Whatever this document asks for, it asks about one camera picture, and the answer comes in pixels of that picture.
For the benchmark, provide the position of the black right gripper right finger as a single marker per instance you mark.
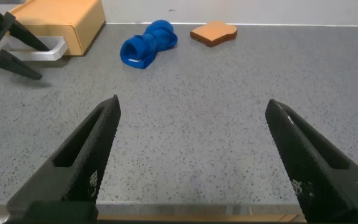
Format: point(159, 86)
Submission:
point(315, 174)

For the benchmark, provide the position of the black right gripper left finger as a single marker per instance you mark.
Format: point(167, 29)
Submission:
point(82, 165)

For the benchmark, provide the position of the yellow drawer cabinet housing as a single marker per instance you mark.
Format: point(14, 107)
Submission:
point(61, 11)

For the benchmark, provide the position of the blue rolled cloth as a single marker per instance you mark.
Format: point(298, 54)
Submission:
point(145, 45)

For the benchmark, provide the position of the brown toast slice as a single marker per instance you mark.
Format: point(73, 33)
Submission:
point(213, 32)

